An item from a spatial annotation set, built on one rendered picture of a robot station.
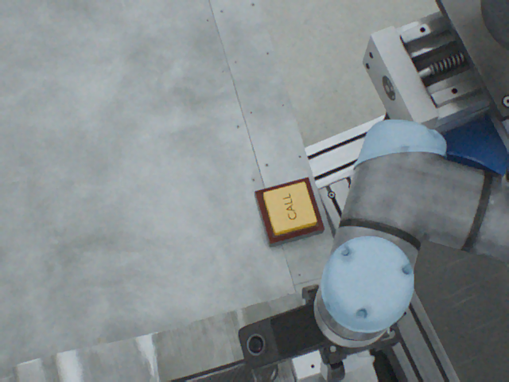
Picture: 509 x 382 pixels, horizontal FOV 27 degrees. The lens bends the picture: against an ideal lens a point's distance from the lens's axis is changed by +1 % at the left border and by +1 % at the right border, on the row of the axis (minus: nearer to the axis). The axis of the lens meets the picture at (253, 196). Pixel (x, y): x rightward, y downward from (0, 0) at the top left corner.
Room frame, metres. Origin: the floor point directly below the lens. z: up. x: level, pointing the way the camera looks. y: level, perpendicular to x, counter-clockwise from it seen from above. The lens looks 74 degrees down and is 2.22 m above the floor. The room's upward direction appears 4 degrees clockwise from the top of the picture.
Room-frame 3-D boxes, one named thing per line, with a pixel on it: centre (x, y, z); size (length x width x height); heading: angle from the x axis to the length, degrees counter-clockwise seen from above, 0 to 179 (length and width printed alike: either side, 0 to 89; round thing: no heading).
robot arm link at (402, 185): (0.28, -0.14, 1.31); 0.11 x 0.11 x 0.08; 77
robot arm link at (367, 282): (0.19, -0.10, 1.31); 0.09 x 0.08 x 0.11; 167
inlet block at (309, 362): (0.19, -0.12, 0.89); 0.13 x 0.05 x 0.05; 110
